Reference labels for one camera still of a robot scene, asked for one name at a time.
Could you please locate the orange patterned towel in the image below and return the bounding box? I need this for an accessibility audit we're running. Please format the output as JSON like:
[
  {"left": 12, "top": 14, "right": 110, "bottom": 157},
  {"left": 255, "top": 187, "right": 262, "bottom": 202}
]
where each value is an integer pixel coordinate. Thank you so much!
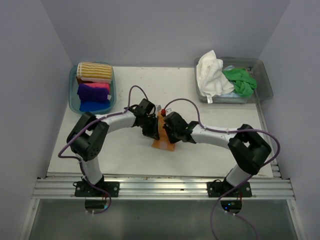
[{"left": 151, "top": 111, "right": 176, "bottom": 152}]

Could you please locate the purple towel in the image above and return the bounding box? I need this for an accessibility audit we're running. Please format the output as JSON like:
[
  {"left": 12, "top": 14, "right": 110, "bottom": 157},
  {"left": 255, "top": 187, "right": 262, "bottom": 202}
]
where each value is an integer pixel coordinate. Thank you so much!
[{"left": 77, "top": 83, "right": 110, "bottom": 103}]

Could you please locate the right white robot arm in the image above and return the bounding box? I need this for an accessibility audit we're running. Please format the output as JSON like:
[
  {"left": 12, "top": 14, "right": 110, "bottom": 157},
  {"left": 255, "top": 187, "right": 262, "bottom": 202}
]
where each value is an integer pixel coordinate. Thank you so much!
[{"left": 163, "top": 112, "right": 272, "bottom": 197}]

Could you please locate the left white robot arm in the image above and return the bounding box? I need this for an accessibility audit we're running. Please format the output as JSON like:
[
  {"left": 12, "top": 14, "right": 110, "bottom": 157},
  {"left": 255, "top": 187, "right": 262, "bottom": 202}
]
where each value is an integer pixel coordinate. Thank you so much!
[{"left": 66, "top": 98, "right": 160, "bottom": 197}]

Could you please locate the white towel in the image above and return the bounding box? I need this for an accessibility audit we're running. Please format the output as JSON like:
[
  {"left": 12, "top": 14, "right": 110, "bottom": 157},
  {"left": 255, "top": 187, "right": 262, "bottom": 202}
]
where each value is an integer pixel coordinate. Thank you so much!
[{"left": 196, "top": 50, "right": 235, "bottom": 104}]

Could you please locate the blue rolled towel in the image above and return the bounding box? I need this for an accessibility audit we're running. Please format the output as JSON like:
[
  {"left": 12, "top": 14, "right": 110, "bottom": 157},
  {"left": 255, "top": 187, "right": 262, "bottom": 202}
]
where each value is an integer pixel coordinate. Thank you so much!
[{"left": 79, "top": 101, "right": 110, "bottom": 112}]

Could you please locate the pink rolled towel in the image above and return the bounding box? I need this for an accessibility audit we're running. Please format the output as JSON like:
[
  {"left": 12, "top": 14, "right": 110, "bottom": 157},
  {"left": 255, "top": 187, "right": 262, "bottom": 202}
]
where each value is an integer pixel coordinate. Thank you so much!
[{"left": 85, "top": 82, "right": 110, "bottom": 91}]

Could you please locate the yellow striped rolled towel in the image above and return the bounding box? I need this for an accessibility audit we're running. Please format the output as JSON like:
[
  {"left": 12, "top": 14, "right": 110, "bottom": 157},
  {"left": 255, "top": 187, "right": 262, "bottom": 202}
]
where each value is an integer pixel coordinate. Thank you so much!
[{"left": 76, "top": 62, "right": 113, "bottom": 84}]

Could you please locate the blue-green plastic bin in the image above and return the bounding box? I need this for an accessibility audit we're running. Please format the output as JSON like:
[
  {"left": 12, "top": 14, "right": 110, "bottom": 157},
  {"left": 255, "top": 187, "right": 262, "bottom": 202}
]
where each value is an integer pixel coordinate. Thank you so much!
[{"left": 68, "top": 65, "right": 117, "bottom": 115}]

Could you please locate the green towel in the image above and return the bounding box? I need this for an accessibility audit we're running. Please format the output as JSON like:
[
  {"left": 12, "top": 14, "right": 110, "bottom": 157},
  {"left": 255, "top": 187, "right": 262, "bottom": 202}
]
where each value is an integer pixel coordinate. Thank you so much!
[{"left": 222, "top": 68, "right": 257, "bottom": 98}]

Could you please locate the clear grey plastic bin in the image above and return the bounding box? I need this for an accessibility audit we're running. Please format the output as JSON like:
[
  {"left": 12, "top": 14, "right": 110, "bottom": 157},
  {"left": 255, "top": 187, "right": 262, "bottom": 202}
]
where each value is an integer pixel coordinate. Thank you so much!
[{"left": 194, "top": 56, "right": 274, "bottom": 104}]

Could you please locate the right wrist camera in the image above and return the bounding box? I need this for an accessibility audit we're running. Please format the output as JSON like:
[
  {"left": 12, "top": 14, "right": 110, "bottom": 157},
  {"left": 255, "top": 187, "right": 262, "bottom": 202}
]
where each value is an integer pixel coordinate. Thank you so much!
[{"left": 160, "top": 108, "right": 172, "bottom": 117}]

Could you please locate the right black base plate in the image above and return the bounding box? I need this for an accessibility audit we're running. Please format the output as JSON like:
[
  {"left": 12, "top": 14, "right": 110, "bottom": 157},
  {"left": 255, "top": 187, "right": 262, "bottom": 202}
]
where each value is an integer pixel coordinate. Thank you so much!
[{"left": 206, "top": 179, "right": 253, "bottom": 198}]

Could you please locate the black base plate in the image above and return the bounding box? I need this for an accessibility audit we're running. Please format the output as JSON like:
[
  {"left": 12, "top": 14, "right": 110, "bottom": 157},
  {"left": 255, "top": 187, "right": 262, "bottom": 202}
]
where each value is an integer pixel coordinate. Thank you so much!
[
  {"left": 206, "top": 179, "right": 253, "bottom": 198},
  {"left": 72, "top": 181, "right": 120, "bottom": 198}
]

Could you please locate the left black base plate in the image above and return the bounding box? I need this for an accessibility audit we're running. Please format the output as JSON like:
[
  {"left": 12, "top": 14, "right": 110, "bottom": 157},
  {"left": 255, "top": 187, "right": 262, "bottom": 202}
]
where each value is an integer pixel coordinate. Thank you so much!
[{"left": 72, "top": 181, "right": 120, "bottom": 198}]

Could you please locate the aluminium mounting rail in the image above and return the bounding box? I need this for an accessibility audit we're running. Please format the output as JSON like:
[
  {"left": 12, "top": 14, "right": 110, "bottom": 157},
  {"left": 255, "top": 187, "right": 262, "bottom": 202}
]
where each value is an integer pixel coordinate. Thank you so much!
[{"left": 32, "top": 165, "right": 295, "bottom": 200}]

